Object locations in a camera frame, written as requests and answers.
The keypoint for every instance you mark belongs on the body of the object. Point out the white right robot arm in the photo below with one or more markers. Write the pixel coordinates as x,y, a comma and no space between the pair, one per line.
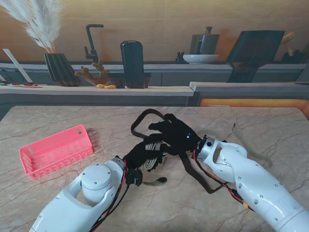
256,188

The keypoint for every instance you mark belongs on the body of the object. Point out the orange fruit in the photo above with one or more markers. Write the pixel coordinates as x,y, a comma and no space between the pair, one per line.
110,87
100,86

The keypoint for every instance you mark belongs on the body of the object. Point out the cactus plant in bowl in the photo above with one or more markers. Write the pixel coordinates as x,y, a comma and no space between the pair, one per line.
97,79

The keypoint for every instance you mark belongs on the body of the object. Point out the dark utensil holder with utensils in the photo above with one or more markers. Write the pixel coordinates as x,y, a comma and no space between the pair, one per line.
293,56

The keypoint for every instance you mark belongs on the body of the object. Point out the black kitchen faucet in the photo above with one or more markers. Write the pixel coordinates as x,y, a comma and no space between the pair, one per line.
91,41

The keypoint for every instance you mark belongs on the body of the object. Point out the dark brown webbing belt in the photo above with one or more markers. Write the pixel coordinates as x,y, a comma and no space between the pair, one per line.
190,169

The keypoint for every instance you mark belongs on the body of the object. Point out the white pampas grass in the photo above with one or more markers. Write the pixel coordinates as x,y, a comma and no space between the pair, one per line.
43,26

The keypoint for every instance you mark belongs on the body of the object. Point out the tall dark canister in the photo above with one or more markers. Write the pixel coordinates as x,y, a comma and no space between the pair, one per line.
132,62

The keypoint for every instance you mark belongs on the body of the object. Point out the plate with red slices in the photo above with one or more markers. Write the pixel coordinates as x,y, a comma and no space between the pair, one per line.
24,85

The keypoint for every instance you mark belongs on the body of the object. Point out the pink plastic storage basket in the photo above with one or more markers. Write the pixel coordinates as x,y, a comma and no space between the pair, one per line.
53,154

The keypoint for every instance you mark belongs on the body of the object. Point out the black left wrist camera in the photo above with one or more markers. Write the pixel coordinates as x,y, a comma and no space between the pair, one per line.
134,178

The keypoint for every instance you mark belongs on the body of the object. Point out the beige braided belt black leather ends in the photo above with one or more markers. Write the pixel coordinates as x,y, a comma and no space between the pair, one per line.
149,164

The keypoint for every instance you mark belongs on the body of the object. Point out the grey pot with lid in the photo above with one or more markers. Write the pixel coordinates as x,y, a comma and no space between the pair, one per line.
207,44

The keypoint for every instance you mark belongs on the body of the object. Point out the white speckled bowl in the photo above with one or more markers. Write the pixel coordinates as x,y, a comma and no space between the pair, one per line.
200,58

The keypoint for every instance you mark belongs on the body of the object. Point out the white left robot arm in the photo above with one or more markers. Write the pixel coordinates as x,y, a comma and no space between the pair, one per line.
91,191

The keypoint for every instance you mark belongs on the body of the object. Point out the grey counter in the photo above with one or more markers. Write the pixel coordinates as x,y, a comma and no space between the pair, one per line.
241,88

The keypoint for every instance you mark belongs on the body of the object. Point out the dark ribbed vase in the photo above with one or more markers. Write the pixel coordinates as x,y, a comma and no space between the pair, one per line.
60,70

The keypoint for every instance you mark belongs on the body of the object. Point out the small black holder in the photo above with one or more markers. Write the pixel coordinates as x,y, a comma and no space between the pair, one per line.
179,59

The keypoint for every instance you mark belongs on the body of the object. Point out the pale beige webbing belt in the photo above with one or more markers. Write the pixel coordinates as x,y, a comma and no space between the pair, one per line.
259,155

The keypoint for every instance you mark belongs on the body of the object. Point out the white leaning board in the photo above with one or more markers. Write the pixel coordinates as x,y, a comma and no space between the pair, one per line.
17,64

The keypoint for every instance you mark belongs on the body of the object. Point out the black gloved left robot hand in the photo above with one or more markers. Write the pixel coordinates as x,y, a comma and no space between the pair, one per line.
136,155

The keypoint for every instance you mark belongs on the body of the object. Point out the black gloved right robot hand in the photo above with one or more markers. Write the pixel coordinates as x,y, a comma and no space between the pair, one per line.
181,136

